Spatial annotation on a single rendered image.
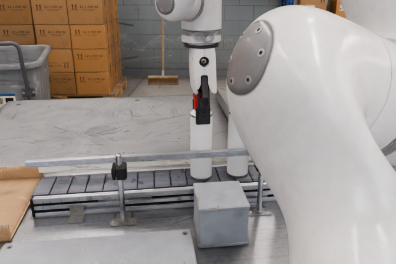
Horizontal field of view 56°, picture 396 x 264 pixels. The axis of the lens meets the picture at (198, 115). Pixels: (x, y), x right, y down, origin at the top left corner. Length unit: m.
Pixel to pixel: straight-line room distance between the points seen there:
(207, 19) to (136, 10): 4.73
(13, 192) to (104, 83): 3.25
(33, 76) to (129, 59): 2.91
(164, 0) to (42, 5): 3.57
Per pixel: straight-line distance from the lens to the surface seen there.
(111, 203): 0.88
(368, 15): 0.44
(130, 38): 5.54
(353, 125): 0.28
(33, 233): 0.88
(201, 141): 0.85
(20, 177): 1.10
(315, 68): 0.28
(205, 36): 0.77
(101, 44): 4.12
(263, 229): 0.83
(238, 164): 0.89
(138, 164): 0.93
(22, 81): 2.84
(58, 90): 4.36
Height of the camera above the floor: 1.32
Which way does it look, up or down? 20 degrees down
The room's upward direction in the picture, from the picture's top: straight up
